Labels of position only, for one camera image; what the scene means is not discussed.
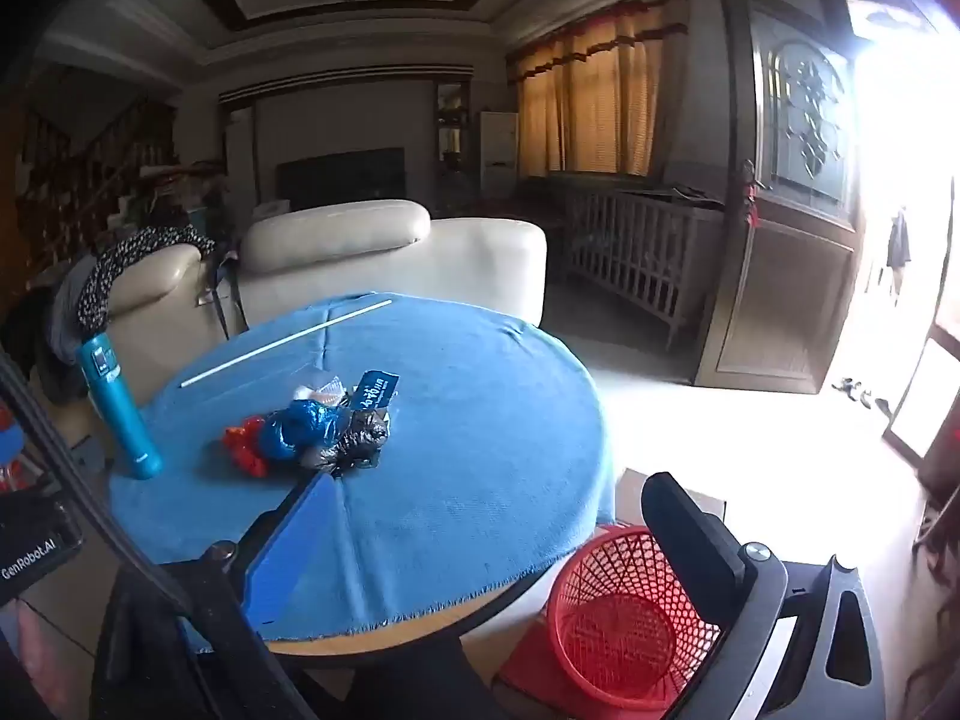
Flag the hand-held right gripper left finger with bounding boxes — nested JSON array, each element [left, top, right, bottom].
[[97, 469, 338, 720]]

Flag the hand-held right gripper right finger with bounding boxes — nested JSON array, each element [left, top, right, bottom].
[[642, 471, 887, 720]]

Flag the red mesh basket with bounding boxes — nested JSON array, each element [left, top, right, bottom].
[[546, 525, 725, 717]]

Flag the red plastic bag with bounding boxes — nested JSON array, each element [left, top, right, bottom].
[[223, 416, 271, 476]]

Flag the blue plastic bag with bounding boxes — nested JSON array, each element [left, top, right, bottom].
[[259, 400, 350, 462]]

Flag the black plastic bag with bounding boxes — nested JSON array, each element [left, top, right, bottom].
[[311, 409, 391, 475]]

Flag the clear plastic wrapper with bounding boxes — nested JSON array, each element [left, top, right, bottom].
[[311, 373, 353, 410]]

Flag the blue printed wrapper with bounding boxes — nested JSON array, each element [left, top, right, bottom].
[[351, 369, 401, 413]]

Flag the brown cardboard box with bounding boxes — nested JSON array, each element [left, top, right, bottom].
[[615, 467, 727, 533]]

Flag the round wooden table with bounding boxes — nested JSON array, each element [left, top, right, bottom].
[[266, 581, 560, 657]]

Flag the teal water bottle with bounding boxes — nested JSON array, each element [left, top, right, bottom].
[[77, 332, 164, 479]]

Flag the blue tablecloth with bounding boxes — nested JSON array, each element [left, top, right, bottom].
[[109, 292, 617, 653]]

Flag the thin white stick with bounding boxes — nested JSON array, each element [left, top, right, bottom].
[[180, 299, 393, 389]]

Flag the red plastic stool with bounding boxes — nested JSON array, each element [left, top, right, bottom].
[[491, 604, 593, 720]]

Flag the grey cloth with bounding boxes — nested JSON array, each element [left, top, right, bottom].
[[46, 270, 102, 398]]

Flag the wooden door with glass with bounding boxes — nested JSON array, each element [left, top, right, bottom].
[[694, 0, 863, 395]]

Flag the white wooden crib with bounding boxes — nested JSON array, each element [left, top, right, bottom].
[[562, 187, 725, 350]]

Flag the black white dotted cloth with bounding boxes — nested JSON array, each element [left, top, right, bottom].
[[75, 225, 218, 335]]

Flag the cream leather sofa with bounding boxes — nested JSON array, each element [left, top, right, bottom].
[[105, 199, 548, 421]]

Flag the dark hanging clothes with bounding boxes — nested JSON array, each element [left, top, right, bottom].
[[885, 206, 912, 308]]

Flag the black television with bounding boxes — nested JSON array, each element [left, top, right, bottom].
[[277, 148, 407, 212]]

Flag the pile of household clutter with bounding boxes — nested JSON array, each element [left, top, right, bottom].
[[112, 157, 230, 241]]

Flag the wooden staircase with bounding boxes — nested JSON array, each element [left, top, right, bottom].
[[15, 101, 181, 293]]

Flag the white tall cabinet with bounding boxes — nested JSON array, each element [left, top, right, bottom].
[[225, 106, 256, 203]]

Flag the white standing air conditioner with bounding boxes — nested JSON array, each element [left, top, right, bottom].
[[480, 111, 520, 200]]

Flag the dark display shelf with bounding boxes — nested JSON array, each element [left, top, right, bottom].
[[437, 82, 470, 166]]

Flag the orange curtain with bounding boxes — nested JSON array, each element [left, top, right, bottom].
[[506, 0, 691, 177]]

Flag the black strap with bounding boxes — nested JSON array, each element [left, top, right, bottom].
[[199, 240, 248, 338]]

